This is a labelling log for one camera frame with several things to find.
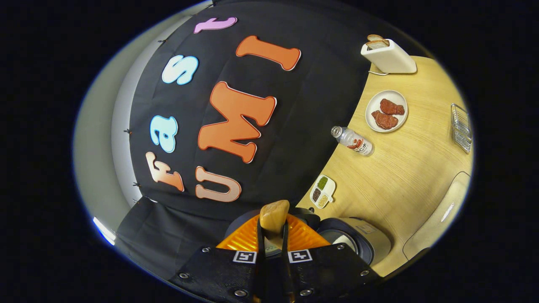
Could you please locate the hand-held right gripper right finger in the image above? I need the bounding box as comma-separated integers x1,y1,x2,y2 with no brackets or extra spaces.
281,213,382,303

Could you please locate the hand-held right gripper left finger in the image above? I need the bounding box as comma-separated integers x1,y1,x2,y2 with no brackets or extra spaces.
168,210,267,303

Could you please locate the wooden spoon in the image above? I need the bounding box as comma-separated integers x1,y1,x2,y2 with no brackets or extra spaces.
259,199,290,249

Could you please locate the black silver rice cooker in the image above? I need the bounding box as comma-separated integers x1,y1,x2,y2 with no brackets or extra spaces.
225,208,392,266

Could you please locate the clear wire chopstick holder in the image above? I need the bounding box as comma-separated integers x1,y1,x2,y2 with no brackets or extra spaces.
451,103,472,154

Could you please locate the white divided condiment dish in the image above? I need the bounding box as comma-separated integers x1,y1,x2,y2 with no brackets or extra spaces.
310,174,336,209

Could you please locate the clear plastic drink bottle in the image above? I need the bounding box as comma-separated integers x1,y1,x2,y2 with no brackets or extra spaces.
331,125,375,157

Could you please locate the ceiling light panel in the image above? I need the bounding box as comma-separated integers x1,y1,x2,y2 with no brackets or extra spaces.
93,217,116,246

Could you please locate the black backdrop cloth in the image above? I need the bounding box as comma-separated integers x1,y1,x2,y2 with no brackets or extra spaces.
116,0,422,280

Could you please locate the red meat piece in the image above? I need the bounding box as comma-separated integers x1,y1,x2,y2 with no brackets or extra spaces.
371,110,399,130
380,98,405,116

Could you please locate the white round plate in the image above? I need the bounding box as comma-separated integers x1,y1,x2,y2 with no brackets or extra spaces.
365,90,408,133

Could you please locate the white toaster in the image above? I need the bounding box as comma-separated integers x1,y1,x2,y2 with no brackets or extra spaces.
360,39,417,74

